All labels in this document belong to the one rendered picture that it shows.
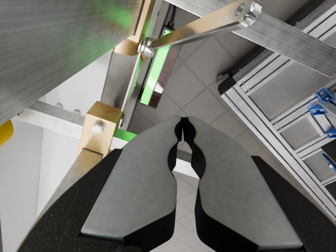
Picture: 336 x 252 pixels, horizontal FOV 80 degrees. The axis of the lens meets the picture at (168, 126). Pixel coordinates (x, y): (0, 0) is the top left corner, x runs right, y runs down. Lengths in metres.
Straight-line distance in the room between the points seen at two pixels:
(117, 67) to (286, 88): 0.83
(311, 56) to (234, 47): 0.88
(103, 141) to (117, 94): 0.14
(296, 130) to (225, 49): 0.56
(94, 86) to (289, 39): 0.44
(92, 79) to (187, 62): 0.68
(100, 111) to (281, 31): 0.27
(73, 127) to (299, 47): 0.35
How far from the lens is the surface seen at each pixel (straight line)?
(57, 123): 0.39
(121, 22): 0.17
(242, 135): 1.41
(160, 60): 0.43
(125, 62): 0.44
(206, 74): 1.18
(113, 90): 0.47
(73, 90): 0.60
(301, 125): 1.23
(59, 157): 0.76
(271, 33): 0.28
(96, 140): 0.36
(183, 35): 0.17
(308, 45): 0.30
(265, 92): 1.06
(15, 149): 0.63
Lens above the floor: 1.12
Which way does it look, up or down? 58 degrees down
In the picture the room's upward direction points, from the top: 175 degrees counter-clockwise
